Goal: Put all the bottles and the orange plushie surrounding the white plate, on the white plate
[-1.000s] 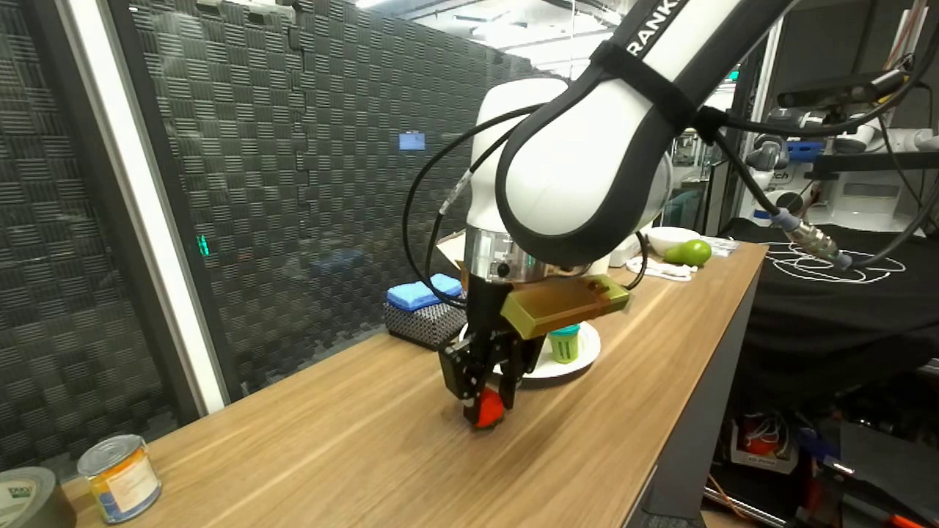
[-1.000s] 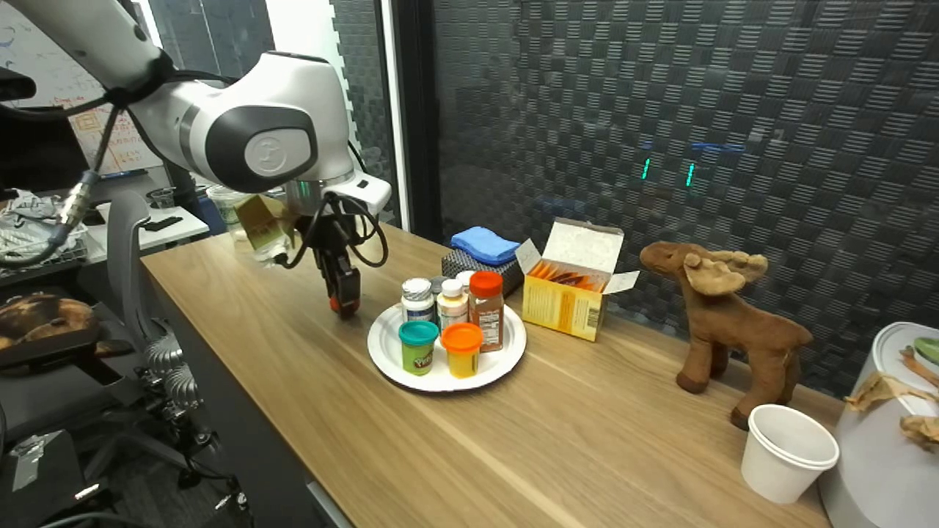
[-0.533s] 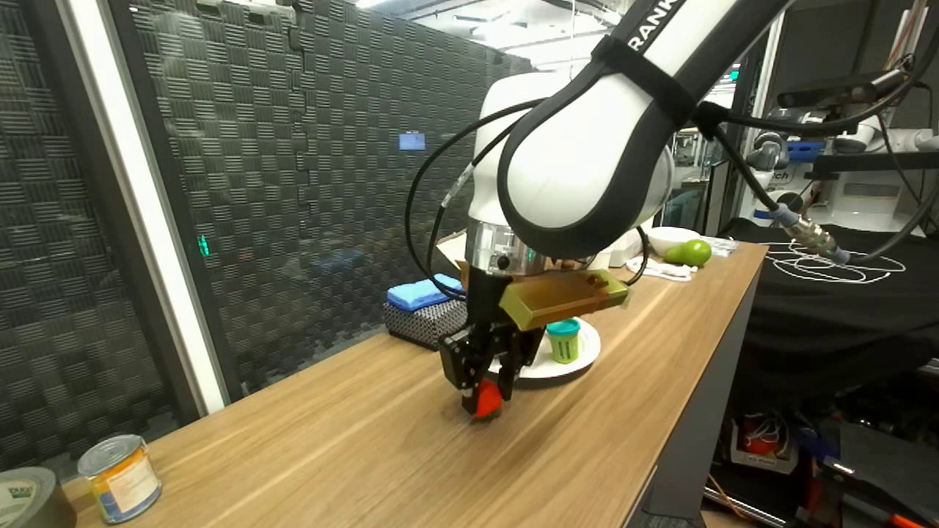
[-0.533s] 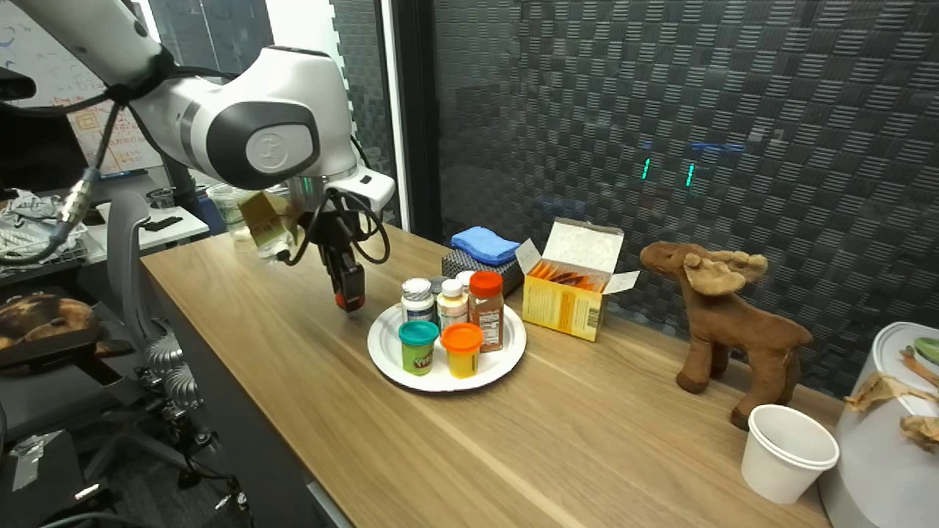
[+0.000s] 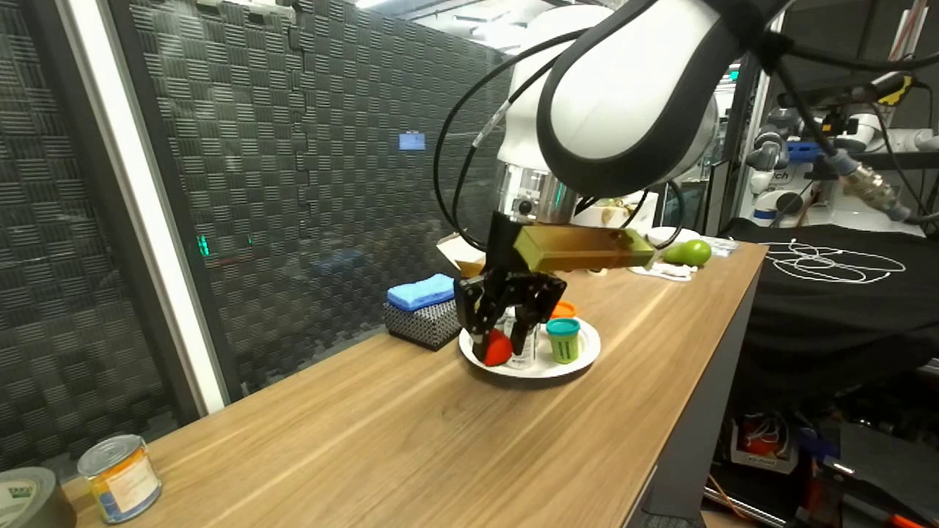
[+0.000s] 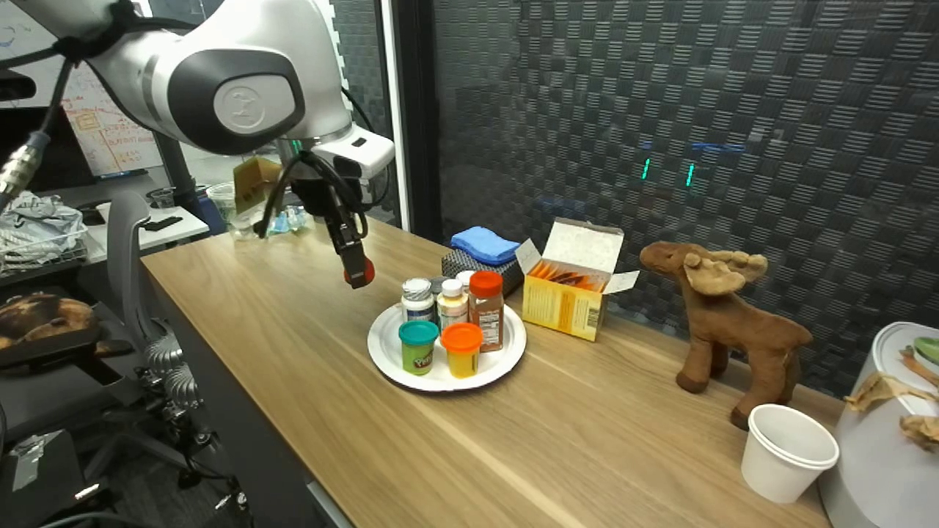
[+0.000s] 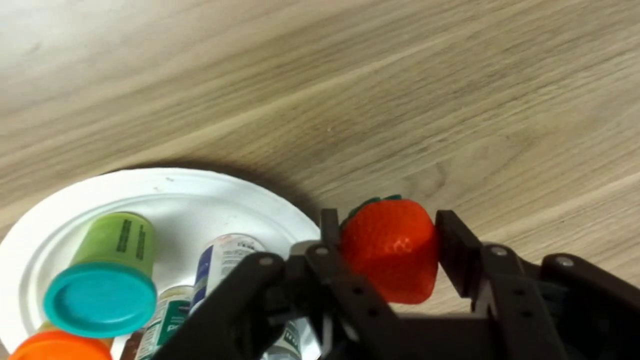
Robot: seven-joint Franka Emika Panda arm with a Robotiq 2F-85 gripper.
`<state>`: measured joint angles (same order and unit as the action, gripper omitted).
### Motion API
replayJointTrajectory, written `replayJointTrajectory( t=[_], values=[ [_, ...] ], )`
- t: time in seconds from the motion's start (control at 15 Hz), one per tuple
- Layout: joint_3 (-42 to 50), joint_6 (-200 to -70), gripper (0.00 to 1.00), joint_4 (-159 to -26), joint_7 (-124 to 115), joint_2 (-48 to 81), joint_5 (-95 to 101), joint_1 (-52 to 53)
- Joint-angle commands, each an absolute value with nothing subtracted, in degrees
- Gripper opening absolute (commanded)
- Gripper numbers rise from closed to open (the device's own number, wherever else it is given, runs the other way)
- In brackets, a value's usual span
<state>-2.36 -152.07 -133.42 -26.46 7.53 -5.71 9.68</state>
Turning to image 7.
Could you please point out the large white bottle blue label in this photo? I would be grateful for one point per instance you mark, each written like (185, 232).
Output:
(223, 260)

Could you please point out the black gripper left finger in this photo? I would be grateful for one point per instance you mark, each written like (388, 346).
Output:
(287, 306)

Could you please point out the red tomato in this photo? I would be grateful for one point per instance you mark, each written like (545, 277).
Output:
(393, 251)

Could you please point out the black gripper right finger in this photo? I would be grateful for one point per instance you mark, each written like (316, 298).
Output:
(541, 306)

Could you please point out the white paper plate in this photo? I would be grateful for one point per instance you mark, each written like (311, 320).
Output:
(181, 206)

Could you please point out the small orange cup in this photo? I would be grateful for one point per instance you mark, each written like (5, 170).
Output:
(61, 348)

